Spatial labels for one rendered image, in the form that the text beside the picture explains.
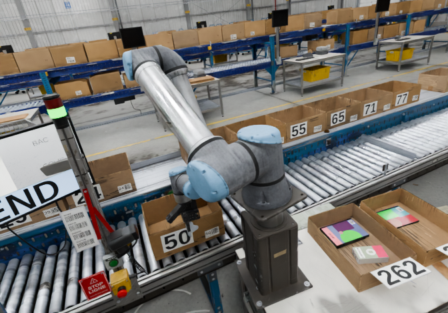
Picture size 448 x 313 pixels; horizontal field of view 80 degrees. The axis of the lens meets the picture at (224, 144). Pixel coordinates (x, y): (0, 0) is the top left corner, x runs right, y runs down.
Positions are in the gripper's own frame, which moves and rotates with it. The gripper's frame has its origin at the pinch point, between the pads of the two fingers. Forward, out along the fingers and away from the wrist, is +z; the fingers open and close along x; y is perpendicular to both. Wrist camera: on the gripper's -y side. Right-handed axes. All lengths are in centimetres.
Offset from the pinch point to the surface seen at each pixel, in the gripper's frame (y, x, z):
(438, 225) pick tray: 115, -52, 14
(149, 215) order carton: -15.4, 29.1, -1.5
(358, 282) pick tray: 53, -58, 10
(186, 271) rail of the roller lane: -6.5, -7.2, 15.5
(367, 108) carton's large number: 185, 49, -18
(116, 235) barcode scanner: -30.1, -15.0, -23.0
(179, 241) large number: -5.2, 0.2, 2.2
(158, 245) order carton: -15.8, 0.5, 0.3
